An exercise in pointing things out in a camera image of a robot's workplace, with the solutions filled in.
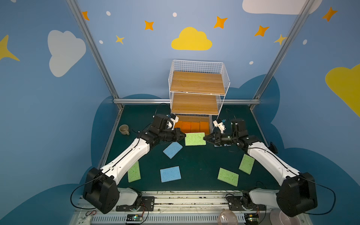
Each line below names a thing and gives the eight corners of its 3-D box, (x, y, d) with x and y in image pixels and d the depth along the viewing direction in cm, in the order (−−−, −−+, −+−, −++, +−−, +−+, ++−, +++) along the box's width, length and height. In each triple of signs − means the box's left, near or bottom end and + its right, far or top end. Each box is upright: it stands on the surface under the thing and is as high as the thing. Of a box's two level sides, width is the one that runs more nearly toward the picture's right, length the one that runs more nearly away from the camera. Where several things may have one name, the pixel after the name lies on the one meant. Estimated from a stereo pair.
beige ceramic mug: (120, 135, 105) (117, 131, 101) (122, 128, 109) (120, 124, 105) (128, 135, 105) (126, 131, 101) (130, 128, 109) (128, 124, 105)
